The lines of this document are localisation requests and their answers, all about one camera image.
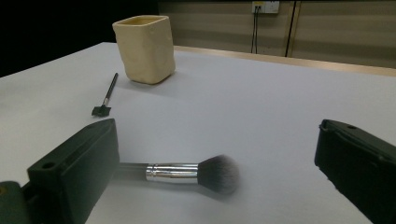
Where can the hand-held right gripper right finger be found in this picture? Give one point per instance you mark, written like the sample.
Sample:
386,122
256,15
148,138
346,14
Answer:
358,161

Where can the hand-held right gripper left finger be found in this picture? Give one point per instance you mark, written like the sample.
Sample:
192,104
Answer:
77,161

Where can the small black brow comb brush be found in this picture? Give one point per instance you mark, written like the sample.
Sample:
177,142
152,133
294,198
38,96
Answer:
109,91

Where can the white wall socket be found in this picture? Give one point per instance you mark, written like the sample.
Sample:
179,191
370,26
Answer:
265,6

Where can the white table sheet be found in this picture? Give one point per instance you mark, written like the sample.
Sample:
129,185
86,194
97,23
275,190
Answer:
233,112

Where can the cream square brush holder cup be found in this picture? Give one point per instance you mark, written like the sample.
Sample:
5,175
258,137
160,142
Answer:
146,49

